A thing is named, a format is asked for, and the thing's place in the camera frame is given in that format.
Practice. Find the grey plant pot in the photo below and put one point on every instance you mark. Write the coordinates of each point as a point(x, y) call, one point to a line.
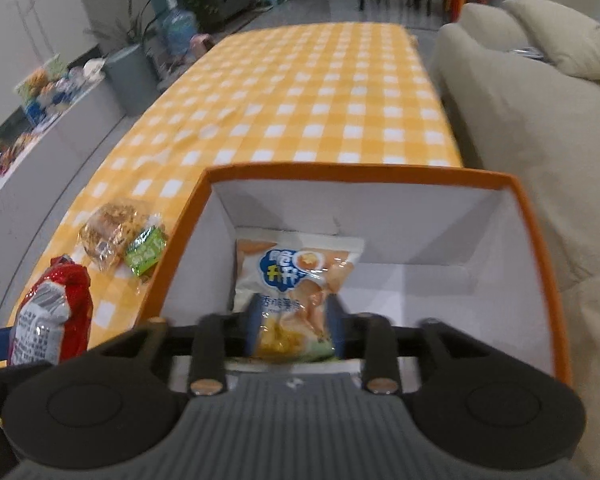
point(132, 78)

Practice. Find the beige cushion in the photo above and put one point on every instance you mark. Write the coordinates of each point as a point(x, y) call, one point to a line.
point(568, 38)

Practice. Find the orange cardboard box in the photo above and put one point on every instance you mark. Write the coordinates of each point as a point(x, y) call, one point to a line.
point(457, 244)

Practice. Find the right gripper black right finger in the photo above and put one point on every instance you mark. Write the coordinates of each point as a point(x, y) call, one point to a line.
point(375, 341)

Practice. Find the red snack packet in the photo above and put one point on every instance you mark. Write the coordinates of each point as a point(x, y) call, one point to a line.
point(53, 321)

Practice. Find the clear crispy snack packet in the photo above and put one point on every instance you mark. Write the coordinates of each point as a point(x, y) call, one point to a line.
point(110, 229)

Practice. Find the green small snack packet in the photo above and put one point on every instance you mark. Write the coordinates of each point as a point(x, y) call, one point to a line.
point(145, 251)

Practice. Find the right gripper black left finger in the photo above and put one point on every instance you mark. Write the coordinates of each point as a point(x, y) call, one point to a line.
point(211, 341)

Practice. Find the beige sofa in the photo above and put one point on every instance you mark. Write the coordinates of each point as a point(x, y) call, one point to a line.
point(513, 111)

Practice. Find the yellow checkered tablecloth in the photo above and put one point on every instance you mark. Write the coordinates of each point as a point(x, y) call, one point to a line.
point(342, 93)

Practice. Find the white chips snack bag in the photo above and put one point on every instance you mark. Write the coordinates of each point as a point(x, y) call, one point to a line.
point(289, 276)

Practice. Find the blue water jug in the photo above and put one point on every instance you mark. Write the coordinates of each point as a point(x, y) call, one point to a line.
point(178, 28)

